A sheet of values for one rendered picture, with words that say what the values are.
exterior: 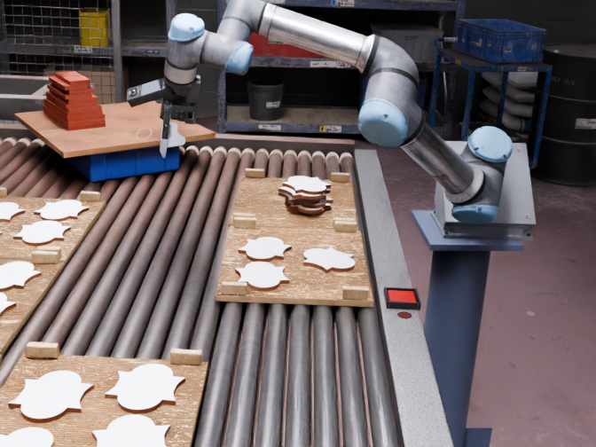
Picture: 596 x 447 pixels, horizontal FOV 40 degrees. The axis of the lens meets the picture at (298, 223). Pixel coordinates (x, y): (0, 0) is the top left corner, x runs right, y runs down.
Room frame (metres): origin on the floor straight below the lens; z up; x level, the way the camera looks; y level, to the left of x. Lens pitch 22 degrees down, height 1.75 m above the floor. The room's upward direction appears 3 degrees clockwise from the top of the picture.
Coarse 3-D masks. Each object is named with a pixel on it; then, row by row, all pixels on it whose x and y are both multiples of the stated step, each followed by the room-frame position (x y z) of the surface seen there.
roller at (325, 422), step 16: (320, 160) 2.69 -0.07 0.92; (320, 176) 2.50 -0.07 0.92; (320, 320) 1.53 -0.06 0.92; (320, 336) 1.46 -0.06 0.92; (320, 352) 1.40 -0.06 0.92; (320, 368) 1.34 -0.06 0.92; (320, 384) 1.29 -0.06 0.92; (320, 400) 1.24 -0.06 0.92; (336, 400) 1.26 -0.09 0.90; (320, 416) 1.19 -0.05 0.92; (336, 416) 1.20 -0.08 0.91; (320, 432) 1.14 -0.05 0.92; (336, 432) 1.15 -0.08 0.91
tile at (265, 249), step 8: (248, 240) 1.88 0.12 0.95; (256, 240) 1.88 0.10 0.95; (264, 240) 1.89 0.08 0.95; (272, 240) 1.89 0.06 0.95; (280, 240) 1.89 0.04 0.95; (240, 248) 1.83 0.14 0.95; (248, 248) 1.83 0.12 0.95; (256, 248) 1.83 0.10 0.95; (264, 248) 1.84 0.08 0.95; (272, 248) 1.84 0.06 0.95; (280, 248) 1.84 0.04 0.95; (288, 248) 1.86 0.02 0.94; (248, 256) 1.79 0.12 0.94; (256, 256) 1.79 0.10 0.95; (264, 256) 1.79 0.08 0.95; (272, 256) 1.79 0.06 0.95; (280, 256) 1.80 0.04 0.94
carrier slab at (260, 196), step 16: (240, 192) 2.27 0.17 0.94; (256, 192) 2.27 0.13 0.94; (272, 192) 2.28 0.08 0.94; (336, 192) 2.31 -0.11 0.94; (352, 192) 2.31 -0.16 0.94; (240, 208) 2.14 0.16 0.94; (256, 208) 2.14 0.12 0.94; (272, 208) 2.15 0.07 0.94; (288, 208) 2.15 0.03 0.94; (336, 208) 2.17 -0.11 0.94; (352, 208) 2.18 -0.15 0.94; (256, 224) 2.02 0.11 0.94; (272, 224) 2.03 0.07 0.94; (288, 224) 2.03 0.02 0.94; (304, 224) 2.04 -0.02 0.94; (320, 224) 2.04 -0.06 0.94
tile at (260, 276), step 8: (248, 264) 1.74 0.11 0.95; (256, 264) 1.74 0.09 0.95; (264, 264) 1.74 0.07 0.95; (272, 264) 1.74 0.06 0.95; (240, 272) 1.69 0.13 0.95; (248, 272) 1.69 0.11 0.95; (256, 272) 1.70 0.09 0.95; (264, 272) 1.70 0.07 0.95; (272, 272) 1.70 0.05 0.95; (280, 272) 1.70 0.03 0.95; (240, 280) 1.65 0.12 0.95; (248, 280) 1.65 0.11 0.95; (256, 280) 1.65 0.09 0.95; (264, 280) 1.66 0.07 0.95; (272, 280) 1.66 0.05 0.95; (280, 280) 1.66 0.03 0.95; (288, 280) 1.67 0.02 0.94; (256, 288) 1.63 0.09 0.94; (264, 288) 1.62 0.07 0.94; (272, 288) 1.63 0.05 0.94
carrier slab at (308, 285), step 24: (240, 240) 1.91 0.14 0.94; (288, 240) 1.92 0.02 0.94; (312, 240) 1.93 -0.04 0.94; (336, 240) 1.94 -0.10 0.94; (360, 240) 1.94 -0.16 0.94; (240, 264) 1.76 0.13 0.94; (288, 264) 1.77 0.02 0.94; (360, 264) 1.79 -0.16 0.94; (288, 288) 1.64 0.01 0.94; (312, 288) 1.65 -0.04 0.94; (336, 288) 1.66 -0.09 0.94
